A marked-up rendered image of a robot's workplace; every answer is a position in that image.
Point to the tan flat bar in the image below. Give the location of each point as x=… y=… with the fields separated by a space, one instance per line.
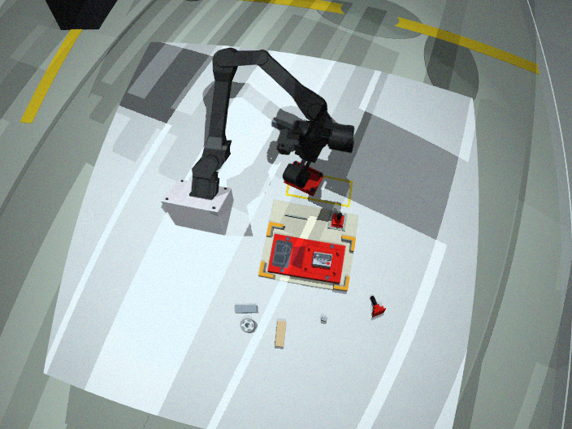
x=280 y=334

